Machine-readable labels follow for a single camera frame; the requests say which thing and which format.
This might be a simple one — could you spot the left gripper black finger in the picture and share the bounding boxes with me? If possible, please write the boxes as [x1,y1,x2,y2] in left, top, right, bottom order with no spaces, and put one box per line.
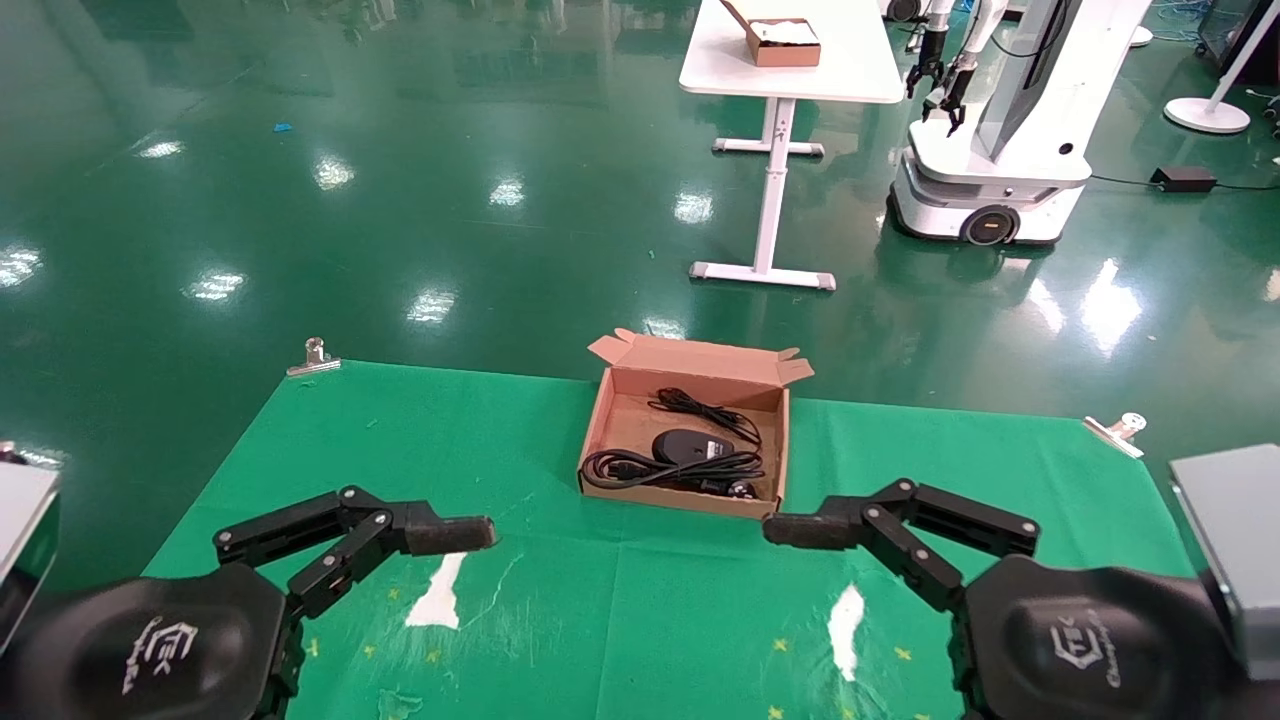
[213,487,498,621]

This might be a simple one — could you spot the white standing desk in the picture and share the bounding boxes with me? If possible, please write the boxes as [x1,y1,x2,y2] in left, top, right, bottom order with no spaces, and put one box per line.
[680,0,906,292]

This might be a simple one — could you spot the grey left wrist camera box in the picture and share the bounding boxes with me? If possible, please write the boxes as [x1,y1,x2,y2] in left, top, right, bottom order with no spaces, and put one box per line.
[0,460,61,656]

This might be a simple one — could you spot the thin black USB cable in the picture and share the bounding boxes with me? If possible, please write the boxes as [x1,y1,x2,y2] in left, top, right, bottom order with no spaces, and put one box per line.
[648,387,764,447]

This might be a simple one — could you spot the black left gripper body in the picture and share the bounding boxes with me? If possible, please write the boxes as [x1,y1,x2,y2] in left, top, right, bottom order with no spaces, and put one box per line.
[0,575,301,720]

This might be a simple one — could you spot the black floor power brick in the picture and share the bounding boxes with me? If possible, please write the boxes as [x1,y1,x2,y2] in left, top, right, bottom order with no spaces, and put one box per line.
[1150,165,1219,194]

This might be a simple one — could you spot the silver metal table clamp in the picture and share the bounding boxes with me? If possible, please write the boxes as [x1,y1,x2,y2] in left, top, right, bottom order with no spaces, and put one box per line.
[1084,411,1149,460]
[287,337,342,378]

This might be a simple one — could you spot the dark equipment cart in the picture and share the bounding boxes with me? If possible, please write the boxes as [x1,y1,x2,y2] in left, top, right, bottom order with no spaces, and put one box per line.
[1197,0,1280,83]

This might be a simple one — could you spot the black oval power adapter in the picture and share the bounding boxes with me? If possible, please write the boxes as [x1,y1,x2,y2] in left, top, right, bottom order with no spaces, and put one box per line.
[652,429,739,467]

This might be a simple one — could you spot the thin black floor cable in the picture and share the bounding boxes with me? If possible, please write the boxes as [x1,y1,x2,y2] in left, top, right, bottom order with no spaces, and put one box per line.
[1090,174,1280,192]

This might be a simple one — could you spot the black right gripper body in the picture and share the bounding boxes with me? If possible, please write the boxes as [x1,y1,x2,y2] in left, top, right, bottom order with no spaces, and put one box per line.
[950,560,1241,720]

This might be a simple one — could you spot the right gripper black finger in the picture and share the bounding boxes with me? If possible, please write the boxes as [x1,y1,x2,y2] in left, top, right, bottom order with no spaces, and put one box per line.
[763,478,1041,613]

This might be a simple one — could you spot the thick black power cord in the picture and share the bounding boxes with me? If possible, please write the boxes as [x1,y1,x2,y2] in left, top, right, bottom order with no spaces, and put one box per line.
[581,448,767,500]

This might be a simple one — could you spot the open brown cardboard box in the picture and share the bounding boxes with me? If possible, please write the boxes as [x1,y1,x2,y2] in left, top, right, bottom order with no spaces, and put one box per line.
[578,328,816,522]

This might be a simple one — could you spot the small brown cardboard box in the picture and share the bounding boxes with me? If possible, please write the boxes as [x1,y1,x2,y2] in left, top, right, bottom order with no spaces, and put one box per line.
[720,0,823,68]

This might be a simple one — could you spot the white round-base pole stand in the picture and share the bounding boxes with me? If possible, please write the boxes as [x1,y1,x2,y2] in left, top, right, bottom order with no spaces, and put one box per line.
[1164,0,1280,135]

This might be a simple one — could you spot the green table cloth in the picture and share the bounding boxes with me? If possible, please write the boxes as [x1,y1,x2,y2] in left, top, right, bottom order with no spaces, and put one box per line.
[140,360,1198,720]

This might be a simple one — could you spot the small distant black gripper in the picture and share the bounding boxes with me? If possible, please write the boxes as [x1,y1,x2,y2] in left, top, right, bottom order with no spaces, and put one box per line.
[925,58,977,136]
[906,30,947,99]

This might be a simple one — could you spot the distant white wheeled robot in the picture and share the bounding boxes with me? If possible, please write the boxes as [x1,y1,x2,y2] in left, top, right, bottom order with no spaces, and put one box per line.
[888,0,1153,248]

